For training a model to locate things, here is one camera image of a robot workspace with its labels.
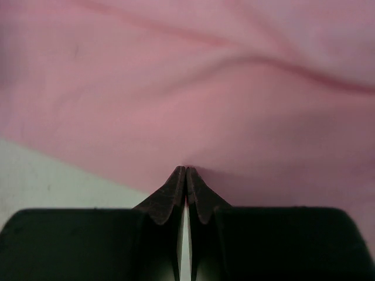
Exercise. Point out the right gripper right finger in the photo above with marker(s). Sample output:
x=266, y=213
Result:
x=271, y=243

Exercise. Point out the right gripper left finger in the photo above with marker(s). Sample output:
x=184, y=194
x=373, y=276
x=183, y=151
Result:
x=140, y=243

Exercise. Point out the pink t shirt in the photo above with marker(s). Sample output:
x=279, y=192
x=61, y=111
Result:
x=271, y=101

